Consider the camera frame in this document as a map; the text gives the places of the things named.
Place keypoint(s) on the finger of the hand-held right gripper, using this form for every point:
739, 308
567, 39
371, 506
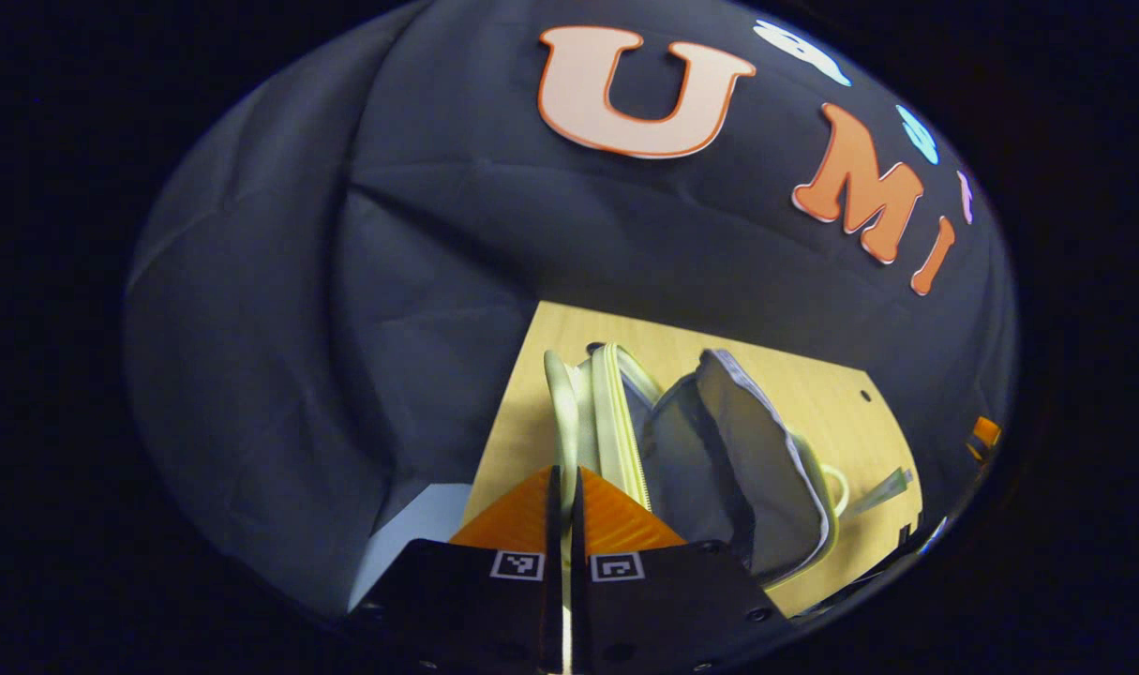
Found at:
984, 436

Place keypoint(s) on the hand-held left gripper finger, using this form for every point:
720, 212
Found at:
577, 525
555, 525

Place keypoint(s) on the white and green tube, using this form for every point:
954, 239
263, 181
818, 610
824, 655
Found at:
883, 487

